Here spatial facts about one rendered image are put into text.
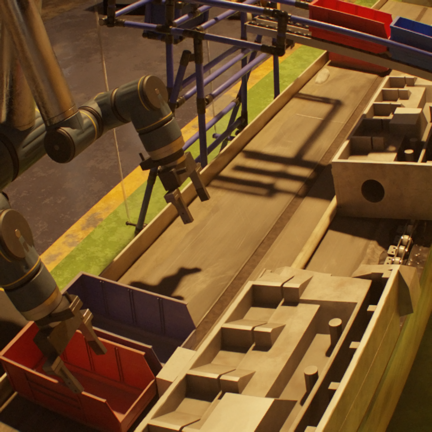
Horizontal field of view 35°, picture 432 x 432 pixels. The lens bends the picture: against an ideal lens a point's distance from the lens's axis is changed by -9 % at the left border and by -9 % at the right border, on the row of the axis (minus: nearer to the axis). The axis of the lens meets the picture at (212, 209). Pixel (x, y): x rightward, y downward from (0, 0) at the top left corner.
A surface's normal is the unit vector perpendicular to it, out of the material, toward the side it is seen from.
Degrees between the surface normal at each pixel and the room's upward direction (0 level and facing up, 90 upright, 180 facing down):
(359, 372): 80
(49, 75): 73
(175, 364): 0
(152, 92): 66
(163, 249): 1
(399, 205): 90
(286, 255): 0
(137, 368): 88
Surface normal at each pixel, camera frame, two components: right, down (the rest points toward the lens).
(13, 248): 0.86, -0.22
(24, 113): 0.59, 0.51
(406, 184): -0.43, 0.48
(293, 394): -0.19, -0.88
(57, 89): 0.61, 0.05
